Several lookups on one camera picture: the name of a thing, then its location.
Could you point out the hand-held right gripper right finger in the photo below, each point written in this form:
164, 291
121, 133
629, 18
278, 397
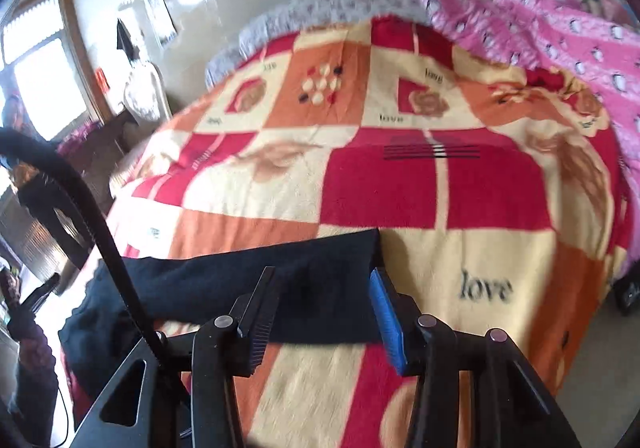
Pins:
387, 323

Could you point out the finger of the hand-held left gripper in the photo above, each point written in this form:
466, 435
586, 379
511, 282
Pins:
52, 213

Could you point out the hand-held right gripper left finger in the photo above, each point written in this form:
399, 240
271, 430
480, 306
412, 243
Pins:
257, 328

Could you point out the black pants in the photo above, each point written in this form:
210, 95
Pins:
310, 288

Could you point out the dark wooden table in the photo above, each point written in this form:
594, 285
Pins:
102, 150

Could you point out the magenta cloth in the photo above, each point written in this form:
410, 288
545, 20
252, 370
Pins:
75, 135

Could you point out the red orange printed blanket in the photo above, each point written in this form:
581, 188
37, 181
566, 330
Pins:
380, 188

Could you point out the window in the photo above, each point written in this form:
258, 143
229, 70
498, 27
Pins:
45, 77

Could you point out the white ornate chair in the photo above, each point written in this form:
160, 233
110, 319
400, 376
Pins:
142, 92

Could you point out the dark hanging cloth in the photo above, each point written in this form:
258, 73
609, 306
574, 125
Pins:
126, 40

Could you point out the pink penguin print blanket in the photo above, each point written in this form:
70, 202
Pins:
550, 27

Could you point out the red wall tag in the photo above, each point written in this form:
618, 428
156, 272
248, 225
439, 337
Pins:
103, 79

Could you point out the pale wall poster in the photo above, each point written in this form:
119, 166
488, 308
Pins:
159, 15

